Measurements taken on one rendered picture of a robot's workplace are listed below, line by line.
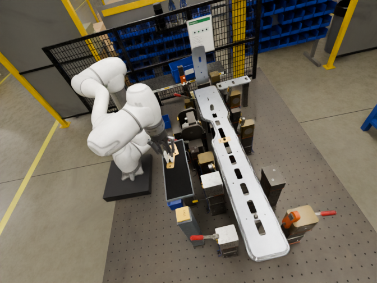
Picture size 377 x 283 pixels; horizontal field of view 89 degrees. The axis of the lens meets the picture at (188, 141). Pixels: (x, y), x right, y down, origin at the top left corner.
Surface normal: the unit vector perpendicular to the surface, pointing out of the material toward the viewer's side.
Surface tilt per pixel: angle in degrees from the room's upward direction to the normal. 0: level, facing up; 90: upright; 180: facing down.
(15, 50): 90
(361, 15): 90
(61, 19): 90
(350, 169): 0
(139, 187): 2
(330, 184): 0
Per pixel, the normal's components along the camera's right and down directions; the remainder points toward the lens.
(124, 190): -0.17, -0.67
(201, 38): 0.17, 0.72
